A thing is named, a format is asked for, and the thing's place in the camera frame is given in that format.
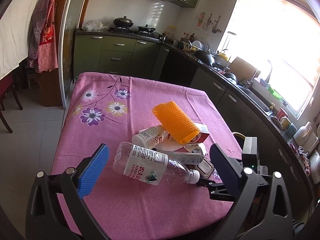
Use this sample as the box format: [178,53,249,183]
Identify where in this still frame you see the small patterned snack packet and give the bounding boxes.
[196,158,215,179]

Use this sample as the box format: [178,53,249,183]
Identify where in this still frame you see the black wok on counter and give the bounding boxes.
[194,50,215,67]

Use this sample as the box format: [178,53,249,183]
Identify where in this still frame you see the steel kitchen sink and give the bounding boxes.
[238,86,270,114]

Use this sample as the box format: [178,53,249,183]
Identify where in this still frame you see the large black wok with lid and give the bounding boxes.
[113,16,133,28]

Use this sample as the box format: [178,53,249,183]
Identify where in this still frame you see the teal mug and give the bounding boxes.
[285,123,297,138]

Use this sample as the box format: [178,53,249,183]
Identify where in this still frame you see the dark wooden chair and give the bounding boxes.
[0,72,24,134]

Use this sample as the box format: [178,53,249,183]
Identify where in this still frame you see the white hanging cloth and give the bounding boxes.
[0,0,39,78]

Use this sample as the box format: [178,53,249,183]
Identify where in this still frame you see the white tissue paper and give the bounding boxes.
[155,138,190,152]

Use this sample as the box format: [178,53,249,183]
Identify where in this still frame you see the red white carton box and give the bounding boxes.
[166,122,209,145]

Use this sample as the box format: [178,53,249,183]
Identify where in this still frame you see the white rice cooker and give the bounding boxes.
[309,151,320,184]

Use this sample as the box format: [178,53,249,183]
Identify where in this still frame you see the dish rack with plates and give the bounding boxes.
[183,40,208,53]

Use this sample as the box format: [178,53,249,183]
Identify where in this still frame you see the white plastic jug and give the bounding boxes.
[293,121,319,153]

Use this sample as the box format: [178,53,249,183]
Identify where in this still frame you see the red mug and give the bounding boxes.
[276,107,289,121]

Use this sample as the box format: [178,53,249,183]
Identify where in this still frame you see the orange foam fruit net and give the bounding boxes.
[152,101,200,145]

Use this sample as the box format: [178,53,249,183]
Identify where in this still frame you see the white plastic bag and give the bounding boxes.
[81,20,103,31]

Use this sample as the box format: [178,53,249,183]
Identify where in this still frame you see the wooden cutting board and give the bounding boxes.
[229,56,257,81]

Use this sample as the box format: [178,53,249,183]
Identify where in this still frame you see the white milk tea cup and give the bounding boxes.
[132,125,168,150]

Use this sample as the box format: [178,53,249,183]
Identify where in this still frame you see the clear plastic water bottle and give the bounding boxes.
[113,142,200,186]

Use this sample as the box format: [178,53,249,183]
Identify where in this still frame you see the small black frying pan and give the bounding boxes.
[137,24,156,34]

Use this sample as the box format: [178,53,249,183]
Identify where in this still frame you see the red checkered apron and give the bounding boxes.
[28,0,58,73]

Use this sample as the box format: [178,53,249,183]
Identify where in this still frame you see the pink floral tablecloth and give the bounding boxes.
[52,72,241,239]

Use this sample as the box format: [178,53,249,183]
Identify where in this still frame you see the steel sink faucet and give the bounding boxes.
[245,68,258,89]

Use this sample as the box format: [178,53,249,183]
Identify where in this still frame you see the green lower kitchen cabinets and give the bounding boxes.
[73,34,169,80]

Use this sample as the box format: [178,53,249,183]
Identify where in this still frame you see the yellow mug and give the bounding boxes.
[280,116,291,130]

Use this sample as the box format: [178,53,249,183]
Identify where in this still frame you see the white paper wrapper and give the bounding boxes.
[153,143,207,165]

